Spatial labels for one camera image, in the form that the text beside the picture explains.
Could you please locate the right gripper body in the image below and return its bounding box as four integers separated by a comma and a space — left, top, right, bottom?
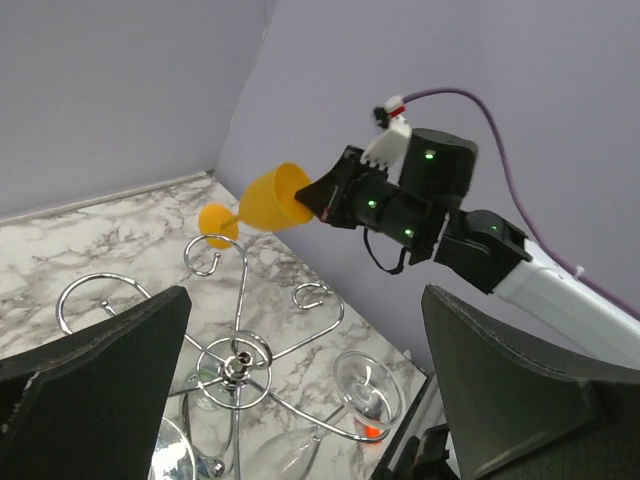
322, 145, 405, 230

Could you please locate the clear wine glass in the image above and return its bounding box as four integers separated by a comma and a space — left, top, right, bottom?
249, 427, 324, 480
333, 350, 406, 431

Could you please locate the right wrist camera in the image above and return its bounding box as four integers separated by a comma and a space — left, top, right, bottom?
360, 96, 412, 170

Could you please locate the orange black marker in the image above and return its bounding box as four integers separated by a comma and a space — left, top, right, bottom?
354, 420, 388, 444

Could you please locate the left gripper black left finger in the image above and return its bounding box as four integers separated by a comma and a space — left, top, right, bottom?
1, 286, 192, 479

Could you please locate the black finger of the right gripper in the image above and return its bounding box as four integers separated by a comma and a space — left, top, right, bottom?
294, 157, 350, 223

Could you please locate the orange plastic cup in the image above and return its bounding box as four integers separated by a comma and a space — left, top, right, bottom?
198, 163, 314, 249

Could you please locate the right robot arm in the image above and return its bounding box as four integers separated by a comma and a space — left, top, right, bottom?
295, 127, 639, 368

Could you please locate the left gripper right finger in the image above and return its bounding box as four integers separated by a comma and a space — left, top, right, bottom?
421, 285, 639, 479

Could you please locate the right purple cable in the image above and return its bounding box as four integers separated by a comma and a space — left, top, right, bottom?
402, 88, 640, 321

